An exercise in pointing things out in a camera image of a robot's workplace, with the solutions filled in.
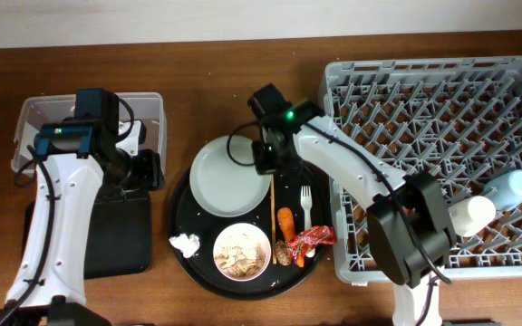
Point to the pink bowl with food scraps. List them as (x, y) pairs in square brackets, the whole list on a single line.
[(242, 252)]

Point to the wooden chopstick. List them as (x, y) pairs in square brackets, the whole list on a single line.
[(273, 218)]

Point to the grey dishwasher rack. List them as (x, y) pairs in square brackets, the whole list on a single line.
[(459, 119)]

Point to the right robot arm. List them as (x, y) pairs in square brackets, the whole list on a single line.
[(410, 231)]

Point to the white plastic fork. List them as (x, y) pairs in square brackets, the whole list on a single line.
[(306, 203)]

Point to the clear plastic bin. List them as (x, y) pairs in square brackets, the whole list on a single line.
[(37, 111)]

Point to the grey round plate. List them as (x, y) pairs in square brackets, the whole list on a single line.
[(220, 181)]

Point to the white tissue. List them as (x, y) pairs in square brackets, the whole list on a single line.
[(187, 244)]

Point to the white paper cup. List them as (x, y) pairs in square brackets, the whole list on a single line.
[(471, 215)]

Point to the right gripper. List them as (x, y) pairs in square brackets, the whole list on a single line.
[(262, 168)]

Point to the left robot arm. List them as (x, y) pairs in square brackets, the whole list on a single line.
[(94, 156)]

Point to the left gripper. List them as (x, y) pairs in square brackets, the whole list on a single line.
[(150, 170)]

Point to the black rectangular tray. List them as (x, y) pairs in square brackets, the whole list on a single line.
[(119, 240)]

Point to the orange carrot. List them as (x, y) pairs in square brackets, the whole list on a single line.
[(286, 223)]

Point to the round black serving tray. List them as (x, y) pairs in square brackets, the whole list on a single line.
[(269, 278)]

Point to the brown cookie piece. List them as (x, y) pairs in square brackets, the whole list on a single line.
[(281, 253)]

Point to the red snack wrapper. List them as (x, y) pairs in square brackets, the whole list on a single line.
[(308, 240)]

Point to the light blue cup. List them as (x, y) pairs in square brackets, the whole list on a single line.
[(505, 191)]

